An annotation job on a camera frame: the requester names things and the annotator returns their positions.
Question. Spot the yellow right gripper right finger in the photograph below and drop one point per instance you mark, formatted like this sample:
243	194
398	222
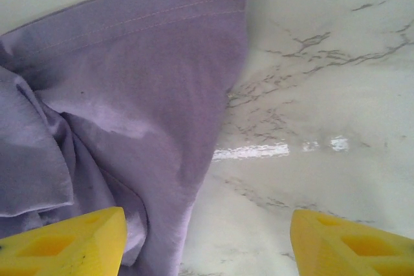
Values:
355	250

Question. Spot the plain purple t-shirt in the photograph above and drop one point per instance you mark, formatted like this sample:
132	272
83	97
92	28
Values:
129	95

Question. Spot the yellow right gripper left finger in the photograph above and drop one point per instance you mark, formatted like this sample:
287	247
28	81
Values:
64	250

